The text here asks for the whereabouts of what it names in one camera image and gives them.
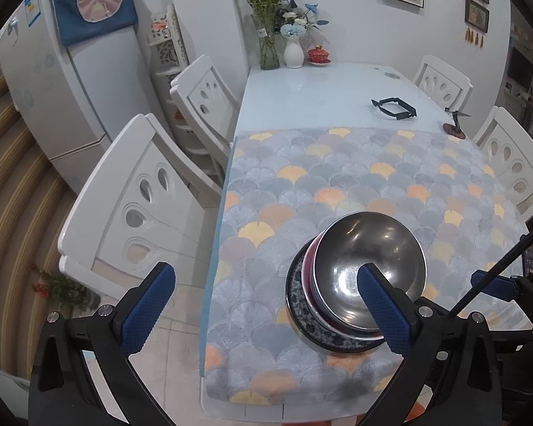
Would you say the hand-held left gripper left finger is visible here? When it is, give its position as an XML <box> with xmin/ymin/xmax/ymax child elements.
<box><xmin>29</xmin><ymin>262</ymin><xmax>178</xmax><ymax>426</ymax></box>

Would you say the fan-patterned tablecloth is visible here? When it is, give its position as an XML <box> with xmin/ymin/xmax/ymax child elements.
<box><xmin>200</xmin><ymin>126</ymin><xmax>530</xmax><ymax>406</ymax></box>

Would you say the potted plant with red flowers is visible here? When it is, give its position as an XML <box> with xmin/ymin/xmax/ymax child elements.
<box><xmin>28</xmin><ymin>264</ymin><xmax>92</xmax><ymax>313</ymax></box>

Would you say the blue floral plate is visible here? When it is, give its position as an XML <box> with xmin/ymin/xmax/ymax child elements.
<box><xmin>285</xmin><ymin>246</ymin><xmax>398</xmax><ymax>356</ymax></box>

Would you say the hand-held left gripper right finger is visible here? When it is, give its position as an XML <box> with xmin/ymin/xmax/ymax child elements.
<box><xmin>356</xmin><ymin>263</ymin><xmax>504</xmax><ymax>426</ymax></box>

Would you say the red steel bowl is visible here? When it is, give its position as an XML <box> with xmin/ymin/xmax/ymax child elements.
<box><xmin>302</xmin><ymin>236</ymin><xmax>323</xmax><ymax>316</ymax></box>

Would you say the white refrigerator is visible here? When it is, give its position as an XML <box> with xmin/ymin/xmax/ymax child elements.
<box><xmin>0</xmin><ymin>0</ymin><xmax>169</xmax><ymax>196</ymax></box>

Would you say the blue cloth fridge cover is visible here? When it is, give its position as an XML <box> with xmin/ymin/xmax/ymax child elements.
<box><xmin>45</xmin><ymin>0</ymin><xmax>139</xmax><ymax>47</ymax></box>

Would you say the white dining chair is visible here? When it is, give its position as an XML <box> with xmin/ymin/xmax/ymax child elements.
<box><xmin>411</xmin><ymin>54</ymin><xmax>474</xmax><ymax>113</ymax></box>
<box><xmin>169</xmin><ymin>53</ymin><xmax>241</xmax><ymax>187</ymax></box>
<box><xmin>57</xmin><ymin>113</ymin><xmax>226</xmax><ymax>303</ymax></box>
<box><xmin>472</xmin><ymin>105</ymin><xmax>533</xmax><ymax>223</ymax></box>

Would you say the white corner shelf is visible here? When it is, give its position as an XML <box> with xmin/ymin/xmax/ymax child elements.
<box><xmin>147</xmin><ymin>4</ymin><xmax>191</xmax><ymax>81</ymax></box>

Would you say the red lidded teacup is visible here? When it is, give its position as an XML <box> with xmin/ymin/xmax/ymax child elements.
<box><xmin>307</xmin><ymin>45</ymin><xmax>332</xmax><ymax>65</ymax></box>

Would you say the glass vase with green stems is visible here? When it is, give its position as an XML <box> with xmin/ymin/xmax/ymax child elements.
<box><xmin>231</xmin><ymin>0</ymin><xmax>305</xmax><ymax>72</ymax></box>

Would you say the white flower vase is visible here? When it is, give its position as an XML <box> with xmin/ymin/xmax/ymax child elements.
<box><xmin>279</xmin><ymin>2</ymin><xmax>330</xmax><ymax>69</ymax></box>

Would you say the black plastic frame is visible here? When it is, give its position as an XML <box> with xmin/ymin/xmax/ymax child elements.
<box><xmin>370</xmin><ymin>96</ymin><xmax>419</xmax><ymax>121</ymax></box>

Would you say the small black stand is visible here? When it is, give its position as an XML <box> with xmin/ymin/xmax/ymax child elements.
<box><xmin>441</xmin><ymin>107</ymin><xmax>472</xmax><ymax>139</ymax></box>

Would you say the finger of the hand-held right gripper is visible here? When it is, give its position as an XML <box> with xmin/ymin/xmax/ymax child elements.
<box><xmin>471</xmin><ymin>270</ymin><xmax>523</xmax><ymax>303</ymax></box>

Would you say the blue fridge sticker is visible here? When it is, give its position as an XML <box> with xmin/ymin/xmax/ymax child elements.
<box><xmin>23</xmin><ymin>0</ymin><xmax>43</xmax><ymax>27</ymax></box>

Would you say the stainless steel bowl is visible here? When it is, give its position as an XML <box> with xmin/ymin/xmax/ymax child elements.
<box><xmin>312</xmin><ymin>212</ymin><xmax>428</xmax><ymax>331</ymax></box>

